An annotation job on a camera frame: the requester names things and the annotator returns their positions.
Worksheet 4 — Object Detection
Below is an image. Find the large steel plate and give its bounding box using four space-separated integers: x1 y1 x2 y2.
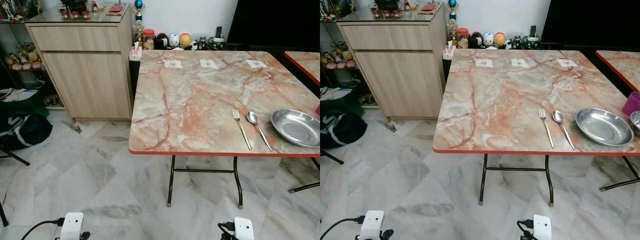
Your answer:
270 108 321 148
575 107 635 147

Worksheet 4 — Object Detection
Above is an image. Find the black metal chair leg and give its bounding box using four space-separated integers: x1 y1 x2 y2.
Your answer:
320 150 345 165
0 147 31 167

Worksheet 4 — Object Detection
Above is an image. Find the steel fork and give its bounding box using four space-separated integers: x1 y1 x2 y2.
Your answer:
232 109 253 150
538 108 556 149

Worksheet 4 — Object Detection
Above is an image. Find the black sports bag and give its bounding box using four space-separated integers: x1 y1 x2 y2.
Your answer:
0 112 54 151
320 112 369 149

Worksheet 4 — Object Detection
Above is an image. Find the steel spoon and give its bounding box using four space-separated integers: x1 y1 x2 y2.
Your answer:
552 110 577 151
247 111 274 152

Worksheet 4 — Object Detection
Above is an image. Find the dark green cloth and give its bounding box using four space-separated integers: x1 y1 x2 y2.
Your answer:
320 87 365 117
0 89 51 119

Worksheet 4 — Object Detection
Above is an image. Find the purple plastic cup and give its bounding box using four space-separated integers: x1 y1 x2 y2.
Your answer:
622 91 640 117

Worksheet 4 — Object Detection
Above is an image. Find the glass display cabinet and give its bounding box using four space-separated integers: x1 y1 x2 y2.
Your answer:
320 0 379 108
0 0 66 109

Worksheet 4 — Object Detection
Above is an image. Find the black television screen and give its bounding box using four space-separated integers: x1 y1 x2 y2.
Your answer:
226 0 321 51
540 0 640 51

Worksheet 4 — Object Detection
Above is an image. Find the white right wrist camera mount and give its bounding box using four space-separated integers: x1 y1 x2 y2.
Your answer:
532 214 552 240
233 217 255 240

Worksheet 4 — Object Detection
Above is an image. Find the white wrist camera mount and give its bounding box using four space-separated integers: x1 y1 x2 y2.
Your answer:
233 217 255 240
60 212 84 240
360 210 385 240
532 214 552 240

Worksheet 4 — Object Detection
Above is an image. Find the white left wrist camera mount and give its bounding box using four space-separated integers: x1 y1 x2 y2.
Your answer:
360 210 385 240
60 212 84 240

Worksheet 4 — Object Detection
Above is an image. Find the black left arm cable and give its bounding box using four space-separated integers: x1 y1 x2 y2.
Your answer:
21 218 66 240
320 216 366 240

